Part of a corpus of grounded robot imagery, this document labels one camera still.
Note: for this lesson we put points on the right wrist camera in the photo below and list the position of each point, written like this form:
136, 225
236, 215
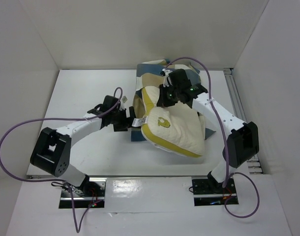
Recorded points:
179, 79

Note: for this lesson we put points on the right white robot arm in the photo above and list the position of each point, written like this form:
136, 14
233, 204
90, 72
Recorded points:
241, 139

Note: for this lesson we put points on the aluminium rail right side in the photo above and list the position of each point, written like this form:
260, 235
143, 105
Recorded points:
254, 165

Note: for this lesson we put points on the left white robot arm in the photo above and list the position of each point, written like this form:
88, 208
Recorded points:
53, 147

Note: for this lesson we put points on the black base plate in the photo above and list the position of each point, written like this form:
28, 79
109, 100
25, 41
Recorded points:
204, 186
89, 189

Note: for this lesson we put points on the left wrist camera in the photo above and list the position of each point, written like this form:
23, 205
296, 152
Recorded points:
110, 103

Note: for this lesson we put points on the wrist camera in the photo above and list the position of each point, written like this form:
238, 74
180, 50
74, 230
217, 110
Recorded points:
179, 79
110, 103

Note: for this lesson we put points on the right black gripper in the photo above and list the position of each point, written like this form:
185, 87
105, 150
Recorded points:
163, 97

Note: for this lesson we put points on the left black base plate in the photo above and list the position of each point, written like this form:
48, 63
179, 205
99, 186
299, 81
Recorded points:
89, 189

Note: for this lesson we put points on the cream pillow with yellow edge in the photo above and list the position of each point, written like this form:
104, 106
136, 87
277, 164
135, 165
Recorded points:
178, 129

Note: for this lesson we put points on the blue beige patchwork pillowcase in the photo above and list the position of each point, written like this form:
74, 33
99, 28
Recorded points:
149, 74

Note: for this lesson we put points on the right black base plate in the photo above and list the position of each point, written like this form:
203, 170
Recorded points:
204, 186

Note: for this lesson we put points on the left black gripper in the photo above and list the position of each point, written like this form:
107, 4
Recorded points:
127, 122

